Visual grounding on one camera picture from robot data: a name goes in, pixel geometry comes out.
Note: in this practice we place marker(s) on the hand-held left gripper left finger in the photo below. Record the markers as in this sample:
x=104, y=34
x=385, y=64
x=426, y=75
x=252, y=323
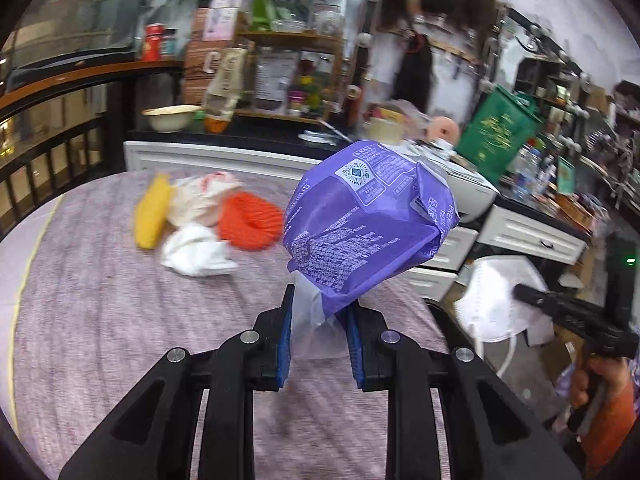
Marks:
x=285, y=350

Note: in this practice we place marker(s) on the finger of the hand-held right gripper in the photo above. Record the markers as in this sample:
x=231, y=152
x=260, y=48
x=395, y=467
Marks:
x=590, y=335
x=540, y=294

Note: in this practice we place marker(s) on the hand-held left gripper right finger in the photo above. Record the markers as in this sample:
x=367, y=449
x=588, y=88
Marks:
x=355, y=355

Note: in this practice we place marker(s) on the white face mask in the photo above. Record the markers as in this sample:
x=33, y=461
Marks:
x=490, y=300

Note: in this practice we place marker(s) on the white tissue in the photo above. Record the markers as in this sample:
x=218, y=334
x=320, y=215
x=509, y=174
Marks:
x=195, y=252

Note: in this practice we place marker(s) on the purple plastic wrapper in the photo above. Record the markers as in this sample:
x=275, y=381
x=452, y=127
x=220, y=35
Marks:
x=360, y=220

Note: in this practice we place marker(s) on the orange foam fruit net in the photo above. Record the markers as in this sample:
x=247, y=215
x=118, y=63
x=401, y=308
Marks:
x=247, y=220

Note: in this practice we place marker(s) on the clear plastic bag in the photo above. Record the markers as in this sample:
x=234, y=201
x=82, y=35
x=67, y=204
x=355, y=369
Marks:
x=200, y=200

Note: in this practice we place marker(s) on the yellow corn toy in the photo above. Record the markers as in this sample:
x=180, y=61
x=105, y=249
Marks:
x=152, y=210

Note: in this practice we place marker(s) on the person's right forearm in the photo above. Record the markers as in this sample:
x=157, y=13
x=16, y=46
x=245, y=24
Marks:
x=610, y=425

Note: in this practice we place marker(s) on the person's right hand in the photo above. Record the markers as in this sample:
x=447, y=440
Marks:
x=612, y=377

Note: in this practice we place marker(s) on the white desk drawer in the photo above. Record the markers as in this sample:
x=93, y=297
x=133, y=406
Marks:
x=530, y=237

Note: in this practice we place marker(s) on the ornate red wooden box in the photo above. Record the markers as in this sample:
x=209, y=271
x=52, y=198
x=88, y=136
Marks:
x=575, y=212

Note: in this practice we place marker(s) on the white drawer unit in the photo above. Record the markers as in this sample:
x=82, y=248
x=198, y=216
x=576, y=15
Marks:
x=460, y=242

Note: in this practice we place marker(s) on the white printer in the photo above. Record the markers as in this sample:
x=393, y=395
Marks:
x=475, y=197

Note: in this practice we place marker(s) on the clear water bottle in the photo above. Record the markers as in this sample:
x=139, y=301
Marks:
x=525, y=175

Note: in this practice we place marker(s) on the row of cosmetic bottles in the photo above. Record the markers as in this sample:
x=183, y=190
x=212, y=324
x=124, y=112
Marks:
x=547, y=170

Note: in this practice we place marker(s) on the green tote bag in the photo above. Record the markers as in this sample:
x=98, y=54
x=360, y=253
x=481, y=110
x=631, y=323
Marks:
x=495, y=135

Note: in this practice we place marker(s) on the white cabinet with black top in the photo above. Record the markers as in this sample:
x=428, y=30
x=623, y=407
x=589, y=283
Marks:
x=200, y=155

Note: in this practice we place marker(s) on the white dish with brush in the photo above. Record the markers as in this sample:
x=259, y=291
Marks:
x=320, y=137

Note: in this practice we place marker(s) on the pink plastic bag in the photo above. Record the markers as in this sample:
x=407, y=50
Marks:
x=410, y=115

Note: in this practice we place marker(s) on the orange drink cup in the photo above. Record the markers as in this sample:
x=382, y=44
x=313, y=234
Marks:
x=217, y=124

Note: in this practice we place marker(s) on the black hanging ponytail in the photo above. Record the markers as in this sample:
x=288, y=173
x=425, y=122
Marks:
x=412, y=75

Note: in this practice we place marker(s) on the cluster of small bottles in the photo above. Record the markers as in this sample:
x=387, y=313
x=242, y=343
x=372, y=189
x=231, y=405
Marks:
x=305, y=95

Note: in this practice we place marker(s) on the cream enamel bowl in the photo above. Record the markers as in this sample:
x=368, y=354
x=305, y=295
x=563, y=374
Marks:
x=170, y=120

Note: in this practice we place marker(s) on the brown and white pouch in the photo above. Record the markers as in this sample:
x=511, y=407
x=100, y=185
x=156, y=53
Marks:
x=275, y=80

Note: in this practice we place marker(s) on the beige printed paper bag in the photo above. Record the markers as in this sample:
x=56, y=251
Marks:
x=227, y=80

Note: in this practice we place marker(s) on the brown printed carton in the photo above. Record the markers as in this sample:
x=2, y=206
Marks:
x=197, y=75

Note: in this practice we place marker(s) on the dark wooden railing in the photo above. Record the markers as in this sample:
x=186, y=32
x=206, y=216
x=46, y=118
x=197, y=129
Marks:
x=50, y=147

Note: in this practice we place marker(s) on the wooden shelf rack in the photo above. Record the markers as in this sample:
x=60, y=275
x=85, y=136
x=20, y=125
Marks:
x=280, y=35

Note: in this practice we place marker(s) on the glass bowl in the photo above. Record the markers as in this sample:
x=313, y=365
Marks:
x=287, y=25

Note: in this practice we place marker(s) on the glass jar with teal label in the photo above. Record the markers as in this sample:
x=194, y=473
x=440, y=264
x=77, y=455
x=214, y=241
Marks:
x=169, y=45

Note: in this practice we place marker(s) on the red tin can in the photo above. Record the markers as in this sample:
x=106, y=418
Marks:
x=152, y=45

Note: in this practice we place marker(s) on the green leaf packet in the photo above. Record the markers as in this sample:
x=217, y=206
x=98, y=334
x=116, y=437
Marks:
x=262, y=10

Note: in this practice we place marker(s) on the wooden counter ledge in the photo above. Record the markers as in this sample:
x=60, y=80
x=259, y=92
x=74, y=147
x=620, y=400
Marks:
x=75, y=80

